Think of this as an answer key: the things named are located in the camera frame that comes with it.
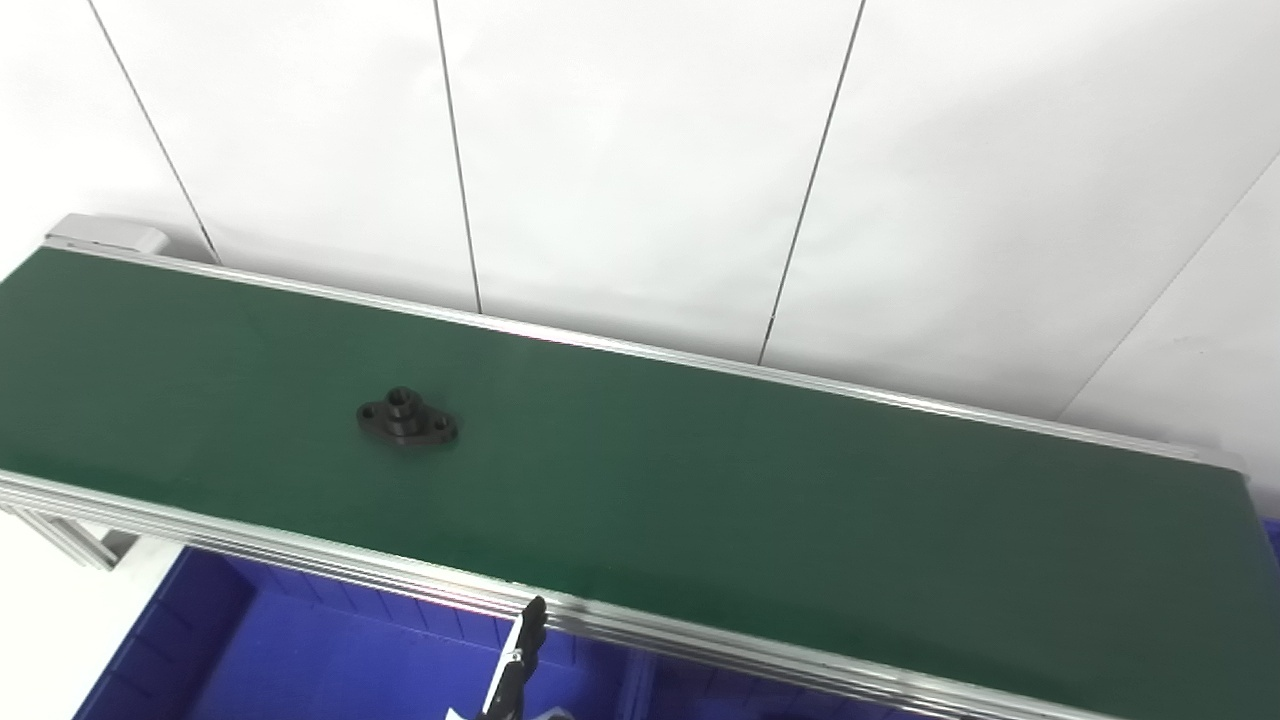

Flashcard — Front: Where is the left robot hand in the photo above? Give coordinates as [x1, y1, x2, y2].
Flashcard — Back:
[480, 596, 548, 720]

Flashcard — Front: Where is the green conveyor belt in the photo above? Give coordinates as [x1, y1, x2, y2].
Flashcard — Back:
[0, 247, 1280, 720]
[0, 213, 1280, 720]

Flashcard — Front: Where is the blue bin with black parts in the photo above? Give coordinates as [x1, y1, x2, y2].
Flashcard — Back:
[620, 650, 901, 720]

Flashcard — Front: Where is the empty blue bin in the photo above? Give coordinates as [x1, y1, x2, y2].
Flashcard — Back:
[1258, 516, 1280, 601]

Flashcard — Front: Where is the blue bin with white parts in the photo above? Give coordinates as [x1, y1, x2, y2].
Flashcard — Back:
[75, 548, 641, 720]

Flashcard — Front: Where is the black flange part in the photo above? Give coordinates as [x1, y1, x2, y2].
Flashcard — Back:
[357, 387, 459, 448]

